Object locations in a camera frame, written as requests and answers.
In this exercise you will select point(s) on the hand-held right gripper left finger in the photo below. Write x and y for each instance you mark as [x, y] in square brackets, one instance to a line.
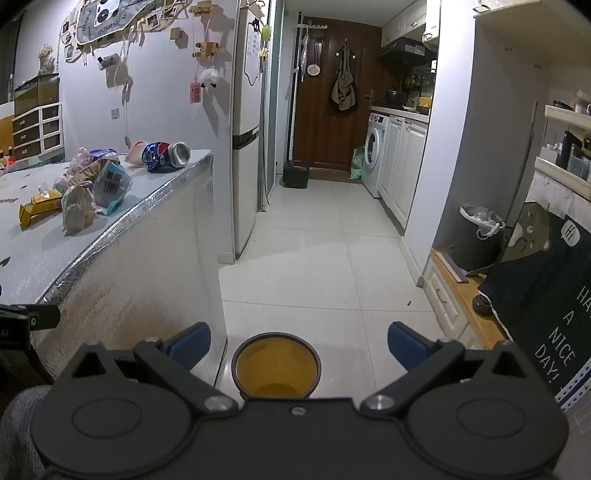
[189, 345]

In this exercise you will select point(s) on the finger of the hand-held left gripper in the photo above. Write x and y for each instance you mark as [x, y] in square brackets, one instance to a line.
[45, 318]

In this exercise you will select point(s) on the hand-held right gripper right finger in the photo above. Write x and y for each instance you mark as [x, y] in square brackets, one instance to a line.
[407, 346]

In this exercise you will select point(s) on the brown bin with yellow liner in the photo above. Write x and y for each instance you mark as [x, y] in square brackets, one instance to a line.
[272, 364]

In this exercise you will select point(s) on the low cabinet with wooden top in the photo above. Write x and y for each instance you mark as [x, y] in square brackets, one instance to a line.
[489, 332]

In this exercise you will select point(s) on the grey plank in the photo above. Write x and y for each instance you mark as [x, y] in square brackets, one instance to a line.
[452, 266]

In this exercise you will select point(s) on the yellow carton box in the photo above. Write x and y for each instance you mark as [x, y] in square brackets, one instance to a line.
[39, 208]

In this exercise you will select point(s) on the beige crumpled bag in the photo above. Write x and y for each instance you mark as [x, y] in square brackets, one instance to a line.
[76, 207]

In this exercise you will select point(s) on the grey bin with white liner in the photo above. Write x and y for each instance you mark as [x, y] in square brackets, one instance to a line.
[478, 249]

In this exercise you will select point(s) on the dark printed cloth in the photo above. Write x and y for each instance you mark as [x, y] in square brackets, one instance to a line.
[540, 300]

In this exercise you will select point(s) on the teal barcode packet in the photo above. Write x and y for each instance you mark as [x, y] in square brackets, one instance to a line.
[111, 184]

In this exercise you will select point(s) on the brown paper wrapper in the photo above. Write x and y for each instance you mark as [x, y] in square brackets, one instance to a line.
[87, 174]

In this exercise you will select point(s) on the clear pinkish plastic bag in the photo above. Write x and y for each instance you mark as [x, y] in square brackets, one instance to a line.
[79, 160]

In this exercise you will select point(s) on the white kitchen base cabinets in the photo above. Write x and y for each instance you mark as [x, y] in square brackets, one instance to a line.
[404, 166]

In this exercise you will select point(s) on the white drawer unit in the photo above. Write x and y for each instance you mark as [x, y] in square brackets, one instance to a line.
[51, 134]

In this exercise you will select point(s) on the green plastic bag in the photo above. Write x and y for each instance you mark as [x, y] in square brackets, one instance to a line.
[358, 164]

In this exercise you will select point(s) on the pink and white wrapper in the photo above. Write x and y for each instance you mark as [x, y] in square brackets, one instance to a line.
[136, 152]

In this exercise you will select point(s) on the crushed blue soda can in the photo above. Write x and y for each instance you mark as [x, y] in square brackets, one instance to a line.
[159, 157]

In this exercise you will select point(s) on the white washing machine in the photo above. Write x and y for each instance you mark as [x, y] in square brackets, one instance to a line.
[376, 157]

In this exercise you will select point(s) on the white refrigerator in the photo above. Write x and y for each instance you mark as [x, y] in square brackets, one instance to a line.
[244, 161]

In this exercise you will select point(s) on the black box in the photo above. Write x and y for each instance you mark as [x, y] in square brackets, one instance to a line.
[295, 175]

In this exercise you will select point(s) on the glass tank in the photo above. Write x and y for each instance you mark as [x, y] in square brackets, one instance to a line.
[37, 94]

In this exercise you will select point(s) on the brown wooden door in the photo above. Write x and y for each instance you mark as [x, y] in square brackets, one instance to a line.
[332, 134]

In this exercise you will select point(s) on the frosted glass door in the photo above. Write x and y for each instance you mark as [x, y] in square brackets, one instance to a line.
[273, 115]

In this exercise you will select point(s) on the black cooking pot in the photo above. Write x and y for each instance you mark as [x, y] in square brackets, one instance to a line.
[395, 97]

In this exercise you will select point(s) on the white coat rack pole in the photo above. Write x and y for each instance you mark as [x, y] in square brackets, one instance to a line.
[292, 115]

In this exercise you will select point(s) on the dried flowers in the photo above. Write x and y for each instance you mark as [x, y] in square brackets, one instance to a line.
[46, 57]

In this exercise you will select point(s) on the dark window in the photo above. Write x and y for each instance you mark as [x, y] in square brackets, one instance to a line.
[9, 60]

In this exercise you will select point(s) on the hanging khaki bag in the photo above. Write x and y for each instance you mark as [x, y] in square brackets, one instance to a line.
[344, 90]

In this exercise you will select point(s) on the white plush toy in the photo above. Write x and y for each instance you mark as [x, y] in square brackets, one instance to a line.
[208, 76]

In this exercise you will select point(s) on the round hanging brush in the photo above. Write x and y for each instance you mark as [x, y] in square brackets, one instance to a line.
[314, 70]

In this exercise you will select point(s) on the black range hood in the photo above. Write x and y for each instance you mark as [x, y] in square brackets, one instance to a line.
[408, 48]

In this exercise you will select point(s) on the white paper sheet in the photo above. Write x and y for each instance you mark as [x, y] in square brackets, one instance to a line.
[253, 50]

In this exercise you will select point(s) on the green fridge clip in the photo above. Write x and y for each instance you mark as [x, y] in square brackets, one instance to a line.
[266, 32]

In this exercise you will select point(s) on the white upper cabinets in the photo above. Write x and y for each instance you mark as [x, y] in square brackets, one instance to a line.
[411, 18]

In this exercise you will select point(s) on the pink wall card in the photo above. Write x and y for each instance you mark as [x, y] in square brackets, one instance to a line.
[196, 92]

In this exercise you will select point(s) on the white camera ornament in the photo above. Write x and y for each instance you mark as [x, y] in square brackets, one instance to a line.
[108, 60]

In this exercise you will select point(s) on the cluster of wall photos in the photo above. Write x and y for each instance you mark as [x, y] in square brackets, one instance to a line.
[69, 50]

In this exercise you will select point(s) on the wooden wall ornament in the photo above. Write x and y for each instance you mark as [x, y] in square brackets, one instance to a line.
[203, 7]
[207, 48]

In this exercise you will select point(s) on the panda print wall hanging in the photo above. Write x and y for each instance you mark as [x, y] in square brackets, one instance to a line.
[106, 21]

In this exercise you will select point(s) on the small wooden wall block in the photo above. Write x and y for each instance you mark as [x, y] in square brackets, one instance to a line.
[175, 33]

